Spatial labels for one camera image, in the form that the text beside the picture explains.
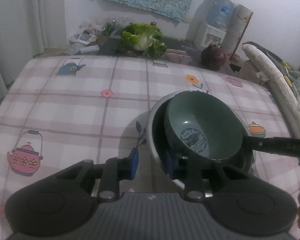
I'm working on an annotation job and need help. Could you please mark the green lettuce head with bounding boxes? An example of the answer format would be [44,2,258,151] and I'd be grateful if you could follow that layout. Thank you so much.
[116,23,167,59]

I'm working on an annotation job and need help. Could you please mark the white plastic bags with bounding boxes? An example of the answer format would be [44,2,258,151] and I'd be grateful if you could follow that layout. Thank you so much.
[64,23,106,56]

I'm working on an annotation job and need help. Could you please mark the pink slippers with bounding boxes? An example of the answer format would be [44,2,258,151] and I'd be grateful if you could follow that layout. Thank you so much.
[165,49,192,65]

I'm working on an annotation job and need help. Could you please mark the rolled white mat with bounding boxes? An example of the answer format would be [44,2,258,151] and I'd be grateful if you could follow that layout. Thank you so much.
[221,4,254,59]

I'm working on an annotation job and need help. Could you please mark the rolled beige quilt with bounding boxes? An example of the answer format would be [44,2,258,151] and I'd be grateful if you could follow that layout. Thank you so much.
[242,42,300,139]

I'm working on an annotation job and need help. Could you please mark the blue water bottle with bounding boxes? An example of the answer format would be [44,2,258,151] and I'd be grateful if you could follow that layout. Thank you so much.
[206,0,234,31]

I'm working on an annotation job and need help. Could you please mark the small steel bowl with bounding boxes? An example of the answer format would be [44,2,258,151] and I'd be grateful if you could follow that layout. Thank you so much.
[146,92,254,190]

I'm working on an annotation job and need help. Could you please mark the white curtain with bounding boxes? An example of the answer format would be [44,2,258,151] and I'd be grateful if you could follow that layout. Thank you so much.
[0,0,67,99]

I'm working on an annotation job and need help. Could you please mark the red cabbage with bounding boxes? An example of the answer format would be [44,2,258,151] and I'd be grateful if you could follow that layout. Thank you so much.
[200,44,226,72]

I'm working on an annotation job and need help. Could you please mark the dark green ceramic bowl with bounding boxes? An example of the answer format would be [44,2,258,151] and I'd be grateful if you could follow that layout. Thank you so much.
[164,91,245,161]

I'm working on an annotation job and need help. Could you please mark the plaid patterned tablecloth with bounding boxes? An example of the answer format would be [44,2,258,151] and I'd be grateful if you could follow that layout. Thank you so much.
[0,56,290,239]

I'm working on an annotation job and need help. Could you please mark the white water dispenser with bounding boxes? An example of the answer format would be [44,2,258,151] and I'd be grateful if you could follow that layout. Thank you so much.
[186,21,226,48]

